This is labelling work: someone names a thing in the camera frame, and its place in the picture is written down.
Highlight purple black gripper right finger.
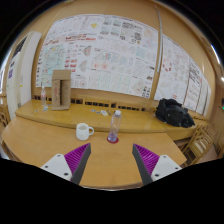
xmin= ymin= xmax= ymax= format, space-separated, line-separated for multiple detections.
xmin=132 ymin=144 xmax=181 ymax=185

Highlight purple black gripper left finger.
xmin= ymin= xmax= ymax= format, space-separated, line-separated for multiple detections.
xmin=42 ymin=143 xmax=91 ymax=185

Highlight clear plastic water bottle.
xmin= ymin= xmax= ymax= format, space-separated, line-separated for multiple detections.
xmin=108 ymin=110 xmax=122 ymax=140

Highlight white ceramic mug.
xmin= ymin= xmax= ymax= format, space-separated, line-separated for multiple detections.
xmin=76 ymin=123 xmax=94 ymax=141

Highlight red round coaster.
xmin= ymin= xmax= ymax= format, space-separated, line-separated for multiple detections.
xmin=107 ymin=137 xmax=119 ymax=144

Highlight black backpack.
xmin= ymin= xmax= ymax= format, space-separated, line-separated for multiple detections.
xmin=155 ymin=98 xmax=195 ymax=128

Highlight wooden chair at right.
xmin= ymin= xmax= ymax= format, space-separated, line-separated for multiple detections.
xmin=182 ymin=125 xmax=224 ymax=167

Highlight small items on bench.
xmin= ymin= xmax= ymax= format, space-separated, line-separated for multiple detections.
xmin=90 ymin=109 xmax=111 ymax=116

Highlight small bottle near box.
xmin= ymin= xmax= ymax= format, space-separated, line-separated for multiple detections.
xmin=41 ymin=86 xmax=46 ymax=106

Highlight brown cardboard box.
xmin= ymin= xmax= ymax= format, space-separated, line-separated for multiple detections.
xmin=51 ymin=70 xmax=71 ymax=110

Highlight white standing air conditioner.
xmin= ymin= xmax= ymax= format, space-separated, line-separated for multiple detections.
xmin=6 ymin=31 xmax=42 ymax=119

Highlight right wall poster sheet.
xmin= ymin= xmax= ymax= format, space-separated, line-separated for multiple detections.
xmin=154 ymin=35 xmax=211 ymax=116

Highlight large wall poster sheet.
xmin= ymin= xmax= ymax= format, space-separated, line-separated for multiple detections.
xmin=36 ymin=14 xmax=158 ymax=98

